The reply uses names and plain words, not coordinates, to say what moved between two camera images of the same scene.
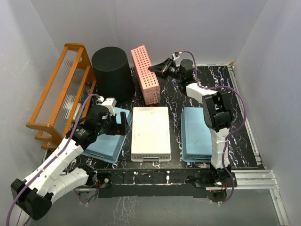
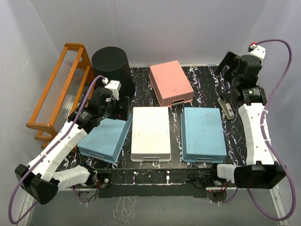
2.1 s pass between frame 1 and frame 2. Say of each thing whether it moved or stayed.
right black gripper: moved
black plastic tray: stayed
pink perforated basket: moved
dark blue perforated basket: stayed
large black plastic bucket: stayed
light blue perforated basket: stayed
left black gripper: moved
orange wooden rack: stayed
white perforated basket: stayed
